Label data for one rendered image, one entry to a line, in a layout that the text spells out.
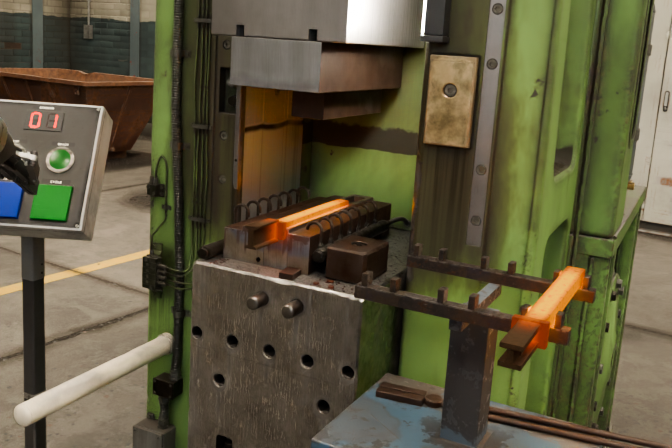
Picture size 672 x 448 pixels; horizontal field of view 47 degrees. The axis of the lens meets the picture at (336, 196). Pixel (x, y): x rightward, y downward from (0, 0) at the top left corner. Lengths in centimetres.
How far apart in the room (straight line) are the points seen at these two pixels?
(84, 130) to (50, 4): 951
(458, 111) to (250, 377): 66
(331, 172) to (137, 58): 851
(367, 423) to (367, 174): 81
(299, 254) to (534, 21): 62
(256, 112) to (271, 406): 65
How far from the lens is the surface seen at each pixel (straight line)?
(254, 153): 177
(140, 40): 1037
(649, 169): 669
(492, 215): 151
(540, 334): 101
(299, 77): 147
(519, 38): 147
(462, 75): 147
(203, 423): 170
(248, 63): 153
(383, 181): 193
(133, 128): 835
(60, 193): 166
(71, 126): 172
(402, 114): 190
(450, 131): 148
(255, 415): 161
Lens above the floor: 137
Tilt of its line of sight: 11 degrees down
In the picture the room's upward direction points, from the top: 4 degrees clockwise
